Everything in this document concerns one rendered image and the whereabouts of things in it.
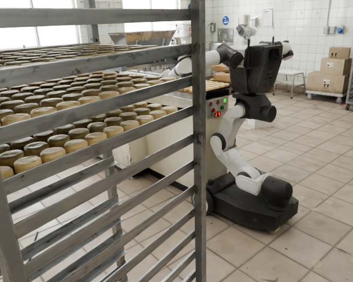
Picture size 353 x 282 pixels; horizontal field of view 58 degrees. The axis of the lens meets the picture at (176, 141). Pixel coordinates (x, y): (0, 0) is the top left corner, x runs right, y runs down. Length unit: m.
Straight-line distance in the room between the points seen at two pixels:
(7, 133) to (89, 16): 0.27
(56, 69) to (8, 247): 0.32
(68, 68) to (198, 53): 0.41
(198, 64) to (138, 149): 2.08
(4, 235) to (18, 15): 0.36
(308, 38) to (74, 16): 6.09
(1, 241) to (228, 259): 1.67
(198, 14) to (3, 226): 0.68
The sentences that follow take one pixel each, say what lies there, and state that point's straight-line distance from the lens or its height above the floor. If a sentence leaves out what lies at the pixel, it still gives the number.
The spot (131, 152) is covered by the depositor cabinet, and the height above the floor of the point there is 0.30.
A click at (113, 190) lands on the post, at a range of 1.40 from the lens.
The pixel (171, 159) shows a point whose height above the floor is 0.28.
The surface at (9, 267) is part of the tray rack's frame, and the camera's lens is 0.65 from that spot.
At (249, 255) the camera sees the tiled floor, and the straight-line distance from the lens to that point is 2.18.
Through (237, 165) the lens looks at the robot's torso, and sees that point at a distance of 2.40.
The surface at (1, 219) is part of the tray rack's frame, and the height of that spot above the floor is 1.11.
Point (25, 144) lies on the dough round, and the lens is 0.80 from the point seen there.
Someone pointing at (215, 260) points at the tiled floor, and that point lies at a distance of 2.12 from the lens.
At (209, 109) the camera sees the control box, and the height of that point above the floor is 0.77.
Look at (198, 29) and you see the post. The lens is 0.92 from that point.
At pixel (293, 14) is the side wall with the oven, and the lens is 6.75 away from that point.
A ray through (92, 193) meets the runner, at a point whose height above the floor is 1.05.
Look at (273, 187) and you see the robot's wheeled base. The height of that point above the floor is 0.32.
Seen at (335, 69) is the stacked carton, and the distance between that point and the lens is 5.96.
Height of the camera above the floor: 1.40
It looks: 21 degrees down
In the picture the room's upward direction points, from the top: 2 degrees counter-clockwise
